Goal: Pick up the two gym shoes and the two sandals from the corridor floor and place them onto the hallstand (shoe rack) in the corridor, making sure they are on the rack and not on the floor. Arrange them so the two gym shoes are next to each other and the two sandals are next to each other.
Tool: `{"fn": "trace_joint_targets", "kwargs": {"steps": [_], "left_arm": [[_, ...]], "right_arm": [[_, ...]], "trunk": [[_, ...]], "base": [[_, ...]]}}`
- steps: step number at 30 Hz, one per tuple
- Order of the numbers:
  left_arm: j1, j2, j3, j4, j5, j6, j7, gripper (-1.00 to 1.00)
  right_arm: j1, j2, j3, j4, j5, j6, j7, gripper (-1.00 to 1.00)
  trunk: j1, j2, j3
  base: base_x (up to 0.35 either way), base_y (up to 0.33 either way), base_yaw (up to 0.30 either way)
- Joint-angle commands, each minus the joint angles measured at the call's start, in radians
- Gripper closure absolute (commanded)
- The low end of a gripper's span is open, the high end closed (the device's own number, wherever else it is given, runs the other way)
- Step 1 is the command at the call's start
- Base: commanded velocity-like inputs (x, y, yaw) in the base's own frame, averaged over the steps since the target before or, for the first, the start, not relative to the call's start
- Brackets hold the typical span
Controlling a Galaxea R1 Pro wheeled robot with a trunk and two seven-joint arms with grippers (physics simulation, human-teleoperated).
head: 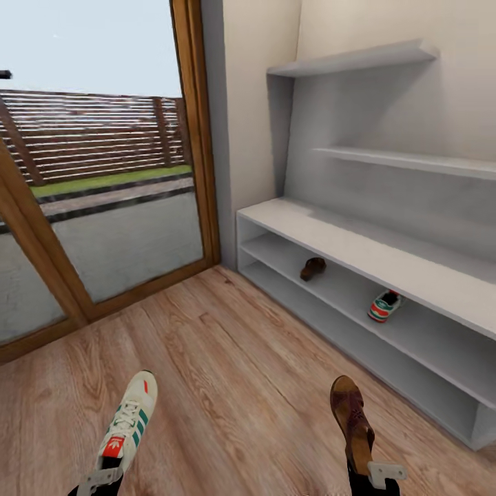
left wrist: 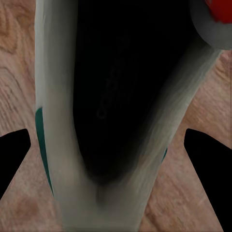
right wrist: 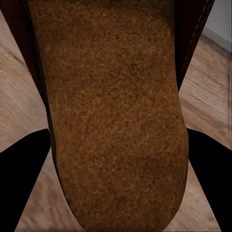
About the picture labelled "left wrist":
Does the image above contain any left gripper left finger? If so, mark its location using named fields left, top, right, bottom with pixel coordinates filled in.
left=0, top=129, right=31, bottom=199

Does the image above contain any gym shoe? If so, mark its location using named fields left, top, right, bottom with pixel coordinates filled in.
left=34, top=0, right=232, bottom=232

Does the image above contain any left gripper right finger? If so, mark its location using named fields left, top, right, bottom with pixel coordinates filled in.
left=184, top=129, right=232, bottom=232

